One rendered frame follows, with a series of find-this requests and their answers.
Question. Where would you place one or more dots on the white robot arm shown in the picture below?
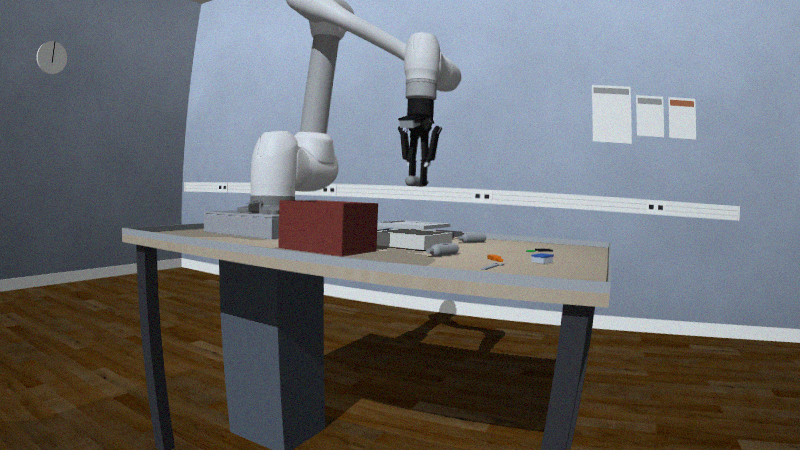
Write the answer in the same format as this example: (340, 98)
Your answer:
(279, 166)

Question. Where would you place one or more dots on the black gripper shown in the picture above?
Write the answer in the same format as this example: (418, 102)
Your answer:
(425, 108)

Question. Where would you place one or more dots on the white digital scale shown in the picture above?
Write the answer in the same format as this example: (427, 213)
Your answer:
(412, 238)

